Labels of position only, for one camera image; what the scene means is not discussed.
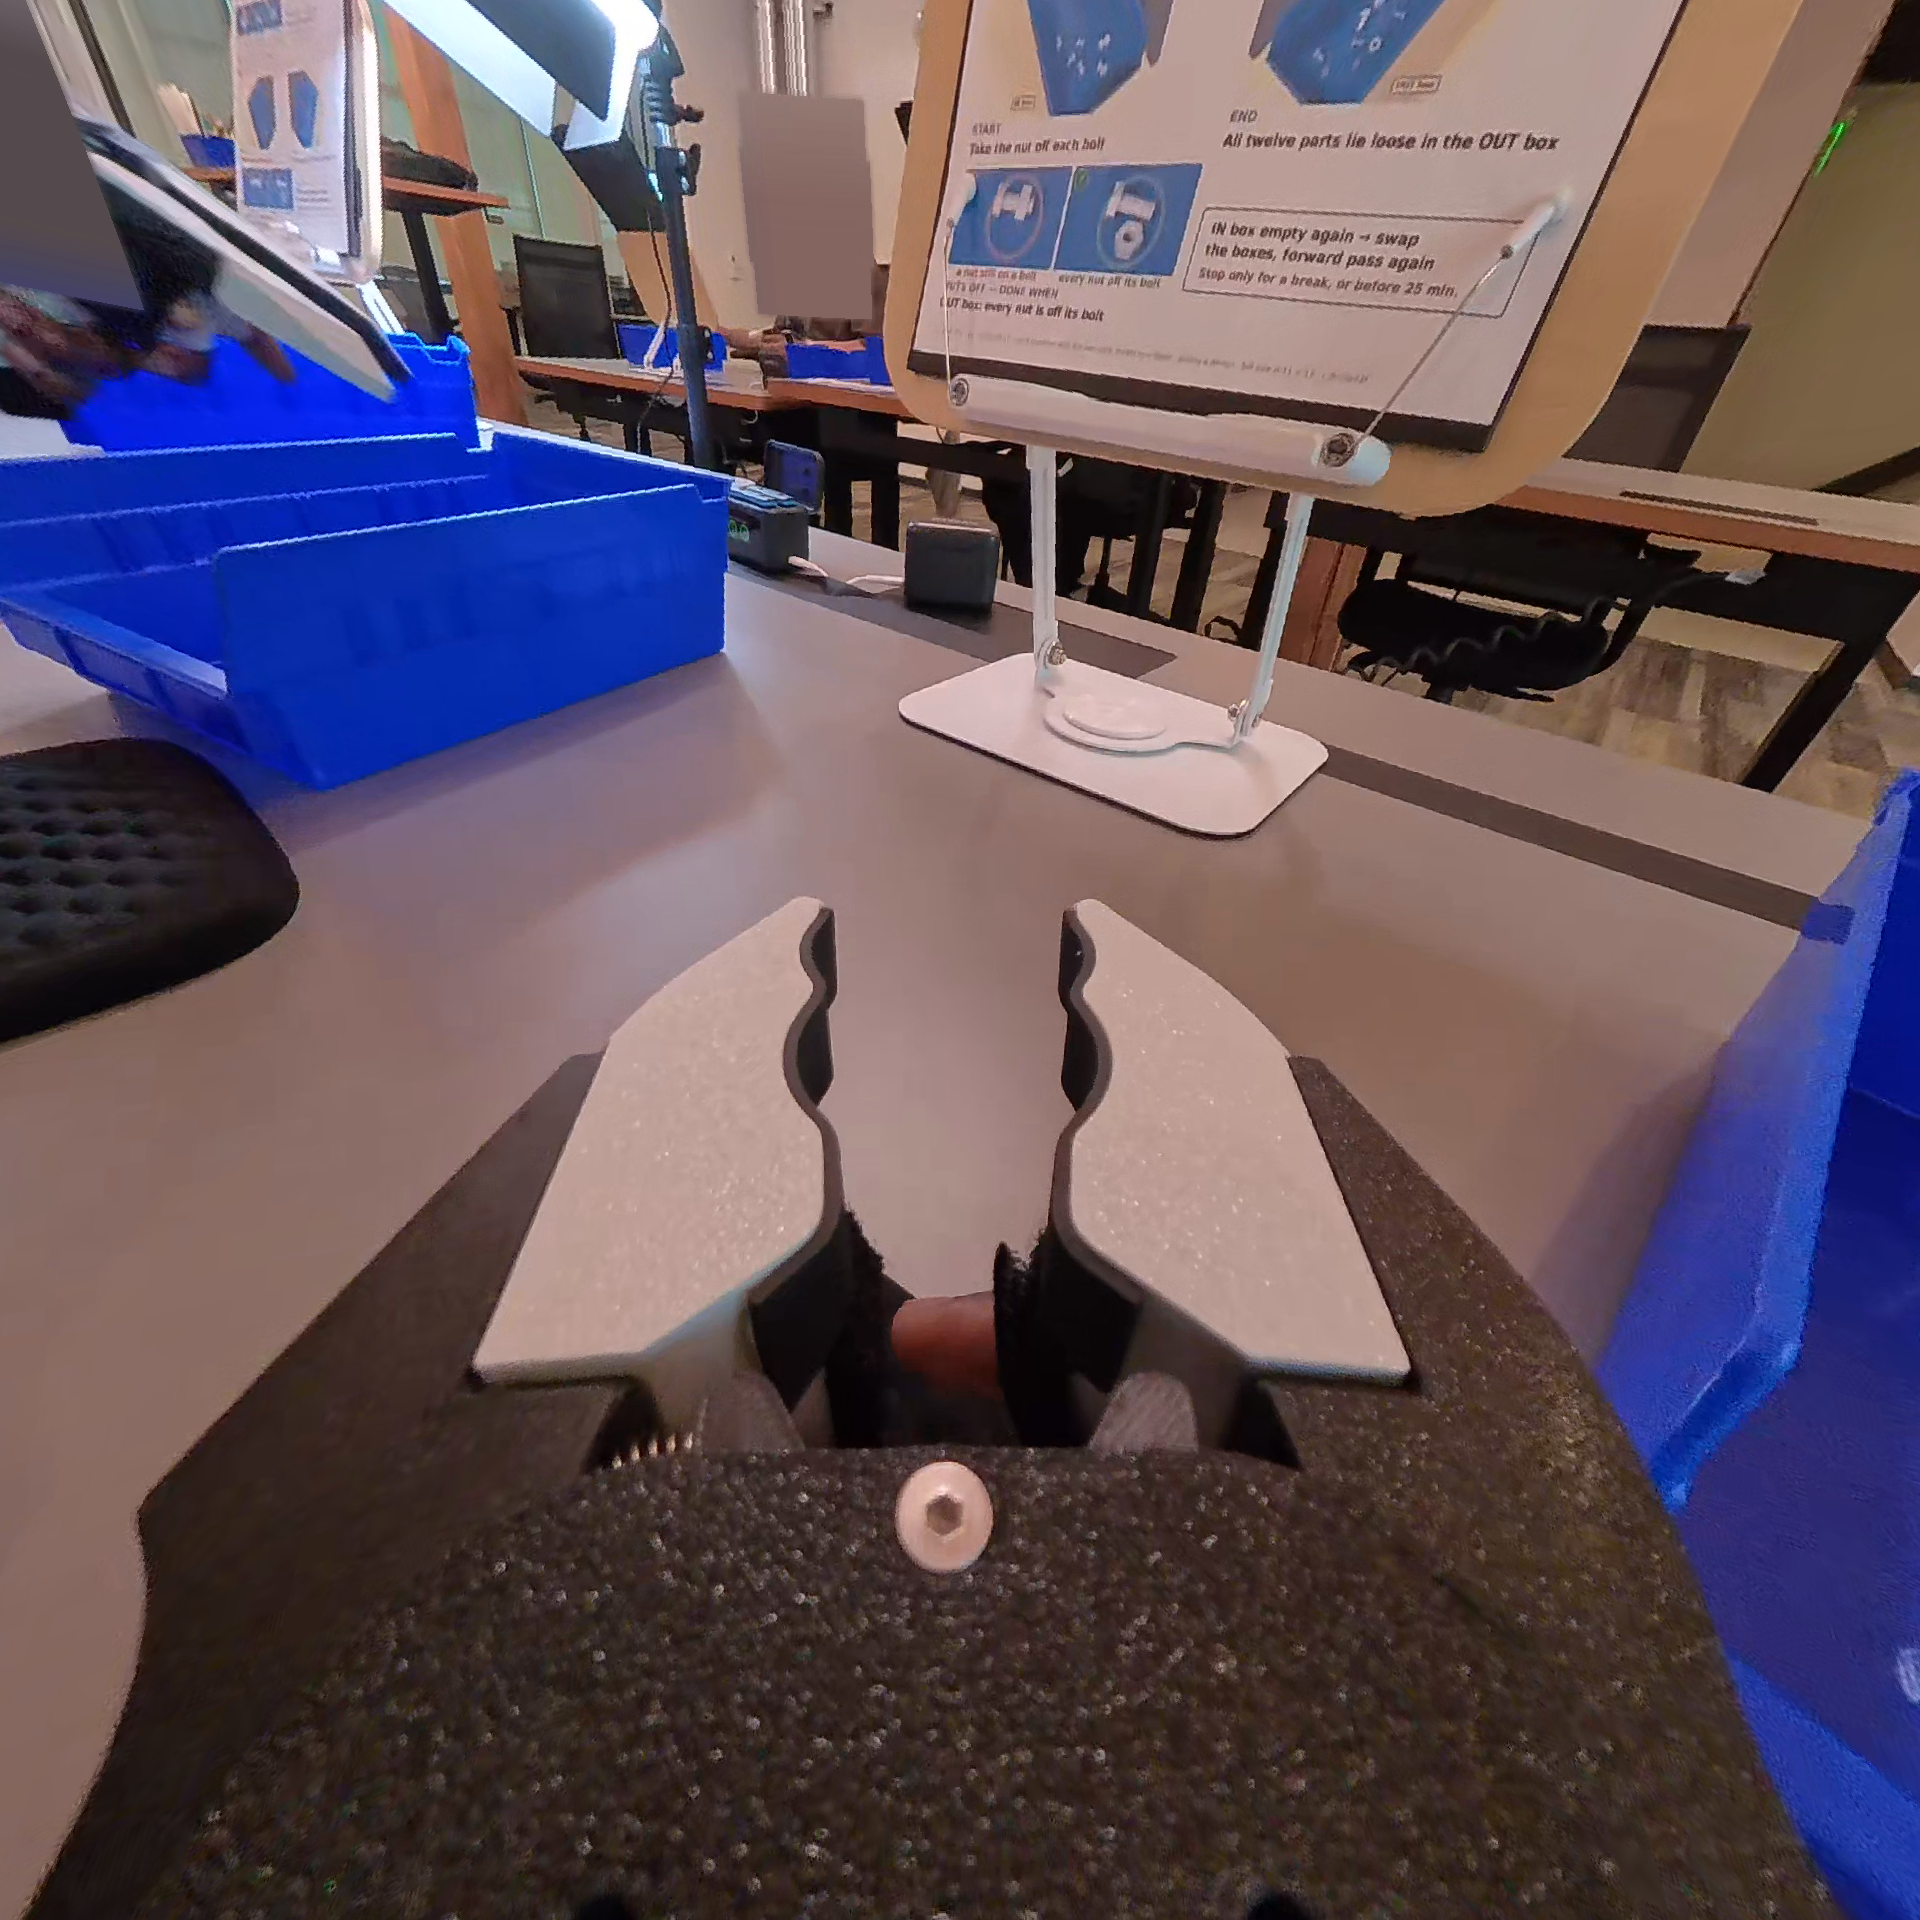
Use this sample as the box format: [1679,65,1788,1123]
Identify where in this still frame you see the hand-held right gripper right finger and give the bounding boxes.
[1006,901,1414,1435]

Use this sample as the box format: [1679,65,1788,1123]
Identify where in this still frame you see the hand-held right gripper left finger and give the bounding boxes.
[476,897,890,1431]

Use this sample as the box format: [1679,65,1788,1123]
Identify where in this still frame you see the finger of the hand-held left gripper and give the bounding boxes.
[84,136,410,401]

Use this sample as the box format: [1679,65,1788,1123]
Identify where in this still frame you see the blue plastic box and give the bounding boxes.
[0,420,731,792]

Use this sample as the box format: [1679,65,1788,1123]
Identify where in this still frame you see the large blue plastic bin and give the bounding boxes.
[1599,776,1920,1920]

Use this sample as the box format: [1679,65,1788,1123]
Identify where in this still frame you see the printed poster banner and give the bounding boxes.
[236,0,386,272]

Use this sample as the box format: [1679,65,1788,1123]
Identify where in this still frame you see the black office chair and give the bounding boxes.
[511,236,619,367]
[1334,324,1743,703]

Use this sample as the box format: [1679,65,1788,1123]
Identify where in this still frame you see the studio light on stand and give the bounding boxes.
[391,0,722,471]

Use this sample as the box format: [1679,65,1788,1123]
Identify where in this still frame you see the wooden office desk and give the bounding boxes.
[1292,466,1920,800]
[516,354,903,544]

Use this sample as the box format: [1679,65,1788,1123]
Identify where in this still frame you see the small black device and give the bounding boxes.
[730,480,818,577]

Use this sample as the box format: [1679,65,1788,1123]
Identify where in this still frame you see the row of blue bins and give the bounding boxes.
[615,323,903,388]

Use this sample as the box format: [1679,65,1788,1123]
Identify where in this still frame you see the black mesh cushion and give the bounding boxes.
[0,739,302,1048]

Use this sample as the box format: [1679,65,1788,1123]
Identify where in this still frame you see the small black box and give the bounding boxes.
[907,516,1003,619]

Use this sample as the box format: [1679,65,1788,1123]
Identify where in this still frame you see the sign on white stand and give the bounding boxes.
[886,0,1801,841]

